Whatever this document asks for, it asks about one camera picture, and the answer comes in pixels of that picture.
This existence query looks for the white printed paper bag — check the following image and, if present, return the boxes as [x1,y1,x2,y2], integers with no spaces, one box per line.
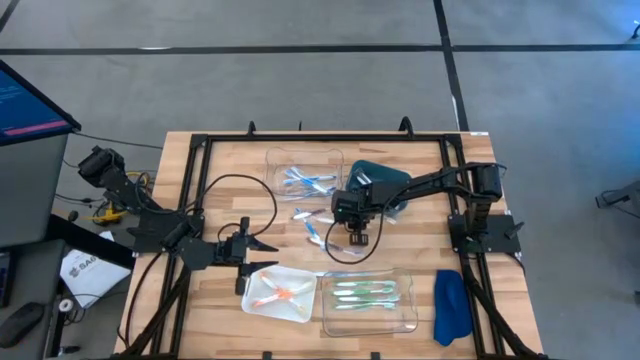
[59,248,133,310]

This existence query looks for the yellow cable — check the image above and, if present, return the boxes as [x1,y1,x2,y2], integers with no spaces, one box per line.
[92,170,151,225]

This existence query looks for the black monitor cable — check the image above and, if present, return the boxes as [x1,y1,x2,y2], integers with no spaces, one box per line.
[72,130,165,151]

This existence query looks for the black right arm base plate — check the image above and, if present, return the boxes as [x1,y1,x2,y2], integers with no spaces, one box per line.
[448,213,522,255]

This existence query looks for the grey stand leg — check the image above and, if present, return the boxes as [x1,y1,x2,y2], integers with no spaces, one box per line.
[597,180,640,210]

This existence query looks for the white plastic bin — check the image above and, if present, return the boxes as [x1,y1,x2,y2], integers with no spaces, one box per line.
[240,263,318,324]

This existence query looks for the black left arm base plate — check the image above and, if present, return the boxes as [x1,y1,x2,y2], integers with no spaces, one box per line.
[126,209,205,255]

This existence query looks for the dark purple wrapped toothbrush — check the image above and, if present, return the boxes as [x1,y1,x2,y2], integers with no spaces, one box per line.
[307,237,364,258]

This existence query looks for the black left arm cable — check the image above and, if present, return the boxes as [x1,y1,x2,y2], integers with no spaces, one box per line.
[184,172,279,242]

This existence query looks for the clear plastic bin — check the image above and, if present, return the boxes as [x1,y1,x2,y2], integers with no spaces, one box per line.
[319,267,419,338]
[263,146,346,201]

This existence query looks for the black computer mouse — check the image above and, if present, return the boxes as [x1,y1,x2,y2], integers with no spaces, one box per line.
[0,301,46,349]

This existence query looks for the green white toothbrush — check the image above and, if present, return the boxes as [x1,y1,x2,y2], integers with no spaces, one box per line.
[333,279,397,289]
[333,301,397,311]
[337,294,402,303]

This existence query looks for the black floor cable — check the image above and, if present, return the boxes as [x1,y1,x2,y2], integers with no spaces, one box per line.
[594,187,640,221]

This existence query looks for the blue cloth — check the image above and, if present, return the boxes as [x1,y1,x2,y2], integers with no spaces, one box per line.
[432,269,474,348]

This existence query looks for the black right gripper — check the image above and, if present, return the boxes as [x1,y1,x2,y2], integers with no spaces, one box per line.
[330,188,375,247]

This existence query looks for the teal plastic bin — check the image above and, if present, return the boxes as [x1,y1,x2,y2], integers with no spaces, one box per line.
[344,159,414,214]

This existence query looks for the monitor with blue screen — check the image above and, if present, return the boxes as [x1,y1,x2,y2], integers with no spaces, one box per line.
[0,58,82,147]

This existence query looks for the black aluminium rig frame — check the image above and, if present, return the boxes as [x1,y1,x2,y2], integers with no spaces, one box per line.
[113,117,549,360]

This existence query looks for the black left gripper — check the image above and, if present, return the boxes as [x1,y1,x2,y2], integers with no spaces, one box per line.
[213,215,280,297]

